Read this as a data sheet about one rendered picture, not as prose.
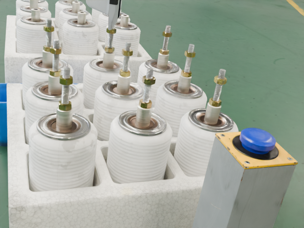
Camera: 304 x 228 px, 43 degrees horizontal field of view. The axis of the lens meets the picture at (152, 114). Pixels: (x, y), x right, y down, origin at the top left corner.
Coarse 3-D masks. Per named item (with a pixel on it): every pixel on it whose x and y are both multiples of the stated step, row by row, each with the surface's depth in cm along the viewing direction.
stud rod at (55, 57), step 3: (54, 39) 60; (57, 39) 60; (54, 42) 60; (57, 42) 60; (54, 45) 60; (57, 45) 60; (57, 48) 61; (54, 54) 61; (57, 54) 61; (54, 57) 61; (57, 57) 61; (54, 60) 61; (57, 60) 61; (54, 63) 62; (57, 63) 62; (54, 66) 62; (57, 66) 62; (54, 69) 62; (57, 69) 62
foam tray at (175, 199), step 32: (96, 160) 61; (32, 192) 52; (64, 192) 53; (96, 192) 54; (128, 192) 55; (160, 192) 56; (192, 192) 58; (32, 224) 51; (64, 224) 53; (96, 224) 55; (128, 224) 57; (160, 224) 59; (192, 224) 62
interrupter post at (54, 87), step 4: (48, 76) 63; (52, 76) 62; (48, 80) 63; (52, 80) 62; (56, 80) 62; (48, 84) 63; (52, 84) 63; (56, 84) 63; (60, 84) 63; (48, 88) 63; (52, 88) 63; (56, 88) 63; (60, 88) 64; (52, 92) 63; (56, 92) 63; (60, 92) 64
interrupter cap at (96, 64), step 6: (96, 60) 79; (102, 60) 80; (114, 60) 81; (90, 66) 76; (96, 66) 76; (102, 66) 77; (114, 66) 78; (120, 66) 78; (108, 72) 75; (114, 72) 75
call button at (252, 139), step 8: (248, 128) 45; (256, 128) 45; (240, 136) 44; (248, 136) 43; (256, 136) 43; (264, 136) 44; (272, 136) 44; (248, 144) 42; (256, 144) 42; (264, 144) 42; (272, 144) 42; (256, 152) 43; (264, 152) 43
